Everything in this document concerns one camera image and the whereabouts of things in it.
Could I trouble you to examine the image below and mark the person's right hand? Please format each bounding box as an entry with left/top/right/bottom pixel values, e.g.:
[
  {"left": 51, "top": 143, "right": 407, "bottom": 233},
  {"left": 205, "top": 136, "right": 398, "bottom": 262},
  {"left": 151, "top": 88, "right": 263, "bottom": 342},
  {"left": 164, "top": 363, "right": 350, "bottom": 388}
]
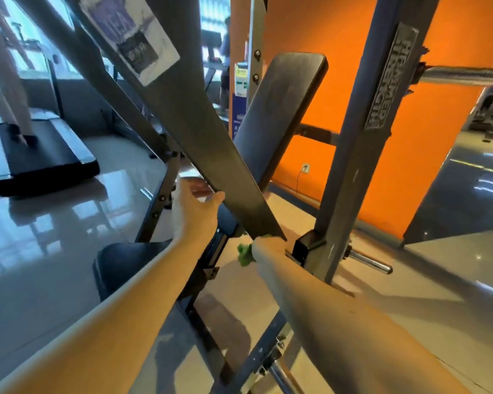
[{"left": 250, "top": 235, "right": 290, "bottom": 268}]

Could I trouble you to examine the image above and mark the person's left hand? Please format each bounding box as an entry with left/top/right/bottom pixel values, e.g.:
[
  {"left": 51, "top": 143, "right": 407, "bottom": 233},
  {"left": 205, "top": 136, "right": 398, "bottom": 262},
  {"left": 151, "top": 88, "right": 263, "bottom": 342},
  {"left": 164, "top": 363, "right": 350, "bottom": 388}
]
[{"left": 173, "top": 176, "right": 227, "bottom": 247}]

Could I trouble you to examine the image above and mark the green cleaning cloth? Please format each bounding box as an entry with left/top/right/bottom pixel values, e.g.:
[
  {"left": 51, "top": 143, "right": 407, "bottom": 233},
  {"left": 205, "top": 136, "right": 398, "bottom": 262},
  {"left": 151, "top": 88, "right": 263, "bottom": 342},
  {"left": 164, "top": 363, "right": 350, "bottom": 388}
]
[{"left": 237, "top": 242, "right": 257, "bottom": 268}]

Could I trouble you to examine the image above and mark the grey steel gym machine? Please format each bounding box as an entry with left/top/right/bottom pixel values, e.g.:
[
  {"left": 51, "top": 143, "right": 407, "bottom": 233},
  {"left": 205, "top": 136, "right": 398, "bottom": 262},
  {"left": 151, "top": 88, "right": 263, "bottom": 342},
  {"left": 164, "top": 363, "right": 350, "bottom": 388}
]
[{"left": 12, "top": 0, "right": 493, "bottom": 394}]

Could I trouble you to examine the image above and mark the person's right forearm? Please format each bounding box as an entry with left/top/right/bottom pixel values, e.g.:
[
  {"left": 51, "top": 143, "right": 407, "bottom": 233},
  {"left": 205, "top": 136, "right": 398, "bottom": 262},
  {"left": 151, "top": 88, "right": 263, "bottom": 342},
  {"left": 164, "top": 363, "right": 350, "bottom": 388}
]
[{"left": 255, "top": 246, "right": 471, "bottom": 394}]

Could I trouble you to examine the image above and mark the person's left forearm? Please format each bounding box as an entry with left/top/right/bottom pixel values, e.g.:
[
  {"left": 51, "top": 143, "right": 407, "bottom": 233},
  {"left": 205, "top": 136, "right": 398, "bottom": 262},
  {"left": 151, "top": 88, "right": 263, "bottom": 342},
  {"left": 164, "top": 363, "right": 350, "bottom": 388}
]
[{"left": 0, "top": 234, "right": 219, "bottom": 394}]

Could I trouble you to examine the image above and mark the chrome weight storage peg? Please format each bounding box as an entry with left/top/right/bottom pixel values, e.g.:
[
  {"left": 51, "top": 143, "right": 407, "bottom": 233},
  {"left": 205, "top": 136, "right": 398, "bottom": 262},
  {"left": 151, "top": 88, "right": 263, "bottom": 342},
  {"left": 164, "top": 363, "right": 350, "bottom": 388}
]
[
  {"left": 267, "top": 357, "right": 297, "bottom": 394},
  {"left": 343, "top": 244, "right": 394, "bottom": 276}
]

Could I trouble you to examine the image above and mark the dark blue stand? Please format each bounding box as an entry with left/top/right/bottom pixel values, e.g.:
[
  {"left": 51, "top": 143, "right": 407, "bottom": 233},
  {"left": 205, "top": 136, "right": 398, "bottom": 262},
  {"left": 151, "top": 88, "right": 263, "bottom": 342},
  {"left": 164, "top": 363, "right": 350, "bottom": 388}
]
[{"left": 230, "top": 96, "right": 248, "bottom": 138}]

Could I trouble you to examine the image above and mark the black treadmill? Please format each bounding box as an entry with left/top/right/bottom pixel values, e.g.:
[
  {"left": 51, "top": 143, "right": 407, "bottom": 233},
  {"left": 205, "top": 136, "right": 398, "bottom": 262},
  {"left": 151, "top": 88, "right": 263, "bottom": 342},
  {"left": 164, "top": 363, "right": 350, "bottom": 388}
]
[{"left": 0, "top": 106, "right": 101, "bottom": 198}]

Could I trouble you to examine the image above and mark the large bright window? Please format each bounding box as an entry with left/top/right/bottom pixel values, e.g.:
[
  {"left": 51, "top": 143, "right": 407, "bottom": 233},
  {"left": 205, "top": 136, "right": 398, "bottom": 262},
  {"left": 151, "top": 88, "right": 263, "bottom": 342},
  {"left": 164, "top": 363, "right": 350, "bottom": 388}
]
[{"left": 0, "top": 0, "right": 75, "bottom": 74}]

